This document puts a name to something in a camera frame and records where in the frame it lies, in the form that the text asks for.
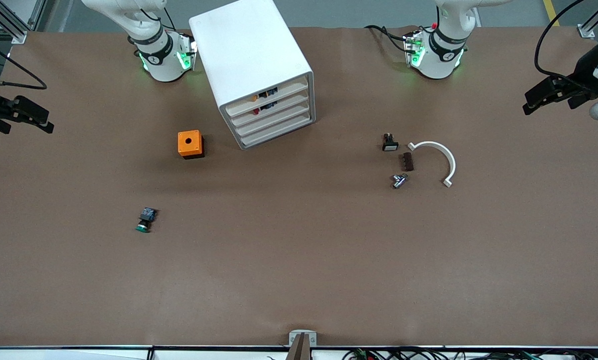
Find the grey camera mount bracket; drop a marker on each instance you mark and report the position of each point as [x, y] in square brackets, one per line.
[302, 340]

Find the red push button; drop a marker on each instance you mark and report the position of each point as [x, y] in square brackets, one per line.
[266, 106]

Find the yellow push button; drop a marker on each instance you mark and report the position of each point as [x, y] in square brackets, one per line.
[266, 93]

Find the green push button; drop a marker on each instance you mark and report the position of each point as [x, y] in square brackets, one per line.
[145, 220]

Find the aluminium frame profile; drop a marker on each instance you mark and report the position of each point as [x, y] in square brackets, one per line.
[9, 22]
[591, 27]

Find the white drawer cabinet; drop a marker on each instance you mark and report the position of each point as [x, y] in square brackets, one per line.
[249, 45]

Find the white curved plastic bracket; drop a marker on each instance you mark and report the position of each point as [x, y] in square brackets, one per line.
[446, 152]

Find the black square push button switch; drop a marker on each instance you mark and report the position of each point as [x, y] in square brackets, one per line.
[390, 144]

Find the brown terminal block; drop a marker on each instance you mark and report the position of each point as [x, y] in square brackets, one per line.
[407, 161]

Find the white plastic drawer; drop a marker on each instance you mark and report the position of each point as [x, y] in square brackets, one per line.
[291, 102]
[289, 90]
[279, 132]
[291, 114]

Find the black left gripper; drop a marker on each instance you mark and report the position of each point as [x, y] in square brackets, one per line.
[582, 74]

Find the orange button box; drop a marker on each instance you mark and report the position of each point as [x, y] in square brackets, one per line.
[190, 144]

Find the silver metal fitting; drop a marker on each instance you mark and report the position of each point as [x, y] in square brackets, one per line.
[399, 180]

